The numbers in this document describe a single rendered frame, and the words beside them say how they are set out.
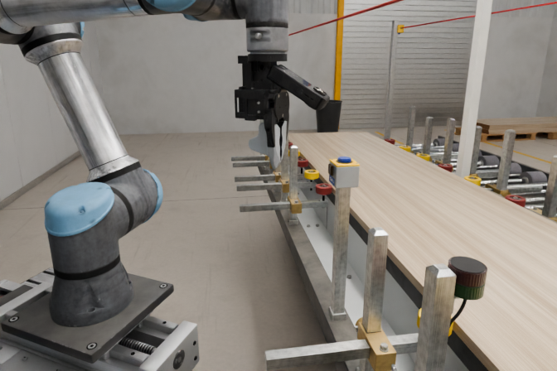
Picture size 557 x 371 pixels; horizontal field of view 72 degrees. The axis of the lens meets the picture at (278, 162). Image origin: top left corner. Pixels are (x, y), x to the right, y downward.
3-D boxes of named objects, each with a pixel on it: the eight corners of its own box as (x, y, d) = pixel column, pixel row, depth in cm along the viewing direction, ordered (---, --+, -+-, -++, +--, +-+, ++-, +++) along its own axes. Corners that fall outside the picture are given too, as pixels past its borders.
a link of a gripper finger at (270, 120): (272, 143, 73) (272, 97, 71) (281, 144, 73) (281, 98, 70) (262, 148, 69) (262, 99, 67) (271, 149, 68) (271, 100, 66)
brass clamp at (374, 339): (372, 373, 88) (374, 355, 87) (352, 333, 101) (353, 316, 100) (397, 370, 89) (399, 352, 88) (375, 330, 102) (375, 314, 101)
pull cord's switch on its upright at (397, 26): (385, 155, 332) (396, 19, 304) (381, 152, 341) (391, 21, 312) (394, 155, 334) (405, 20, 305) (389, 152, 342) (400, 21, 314)
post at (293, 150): (290, 238, 195) (291, 146, 183) (288, 235, 199) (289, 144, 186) (297, 238, 196) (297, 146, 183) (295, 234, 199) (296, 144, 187)
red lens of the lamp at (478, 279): (460, 288, 62) (462, 276, 61) (439, 268, 68) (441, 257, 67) (493, 285, 63) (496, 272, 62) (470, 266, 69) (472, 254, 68)
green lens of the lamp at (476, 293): (458, 301, 63) (460, 290, 62) (438, 281, 68) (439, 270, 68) (491, 298, 63) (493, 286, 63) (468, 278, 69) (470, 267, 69)
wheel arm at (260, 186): (236, 193, 207) (236, 185, 206) (236, 190, 210) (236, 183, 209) (315, 189, 213) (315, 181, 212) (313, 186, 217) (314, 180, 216)
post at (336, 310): (332, 320, 122) (338, 187, 111) (327, 311, 127) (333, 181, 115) (346, 320, 123) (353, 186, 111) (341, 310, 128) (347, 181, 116)
